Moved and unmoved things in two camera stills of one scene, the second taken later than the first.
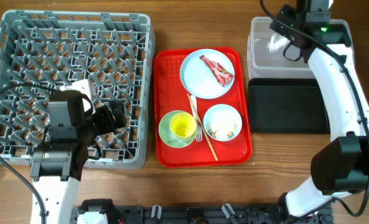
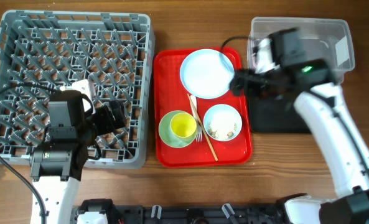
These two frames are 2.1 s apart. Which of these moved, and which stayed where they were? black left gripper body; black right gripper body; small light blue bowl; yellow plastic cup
Moved: black right gripper body
Stayed: yellow plastic cup; black left gripper body; small light blue bowl
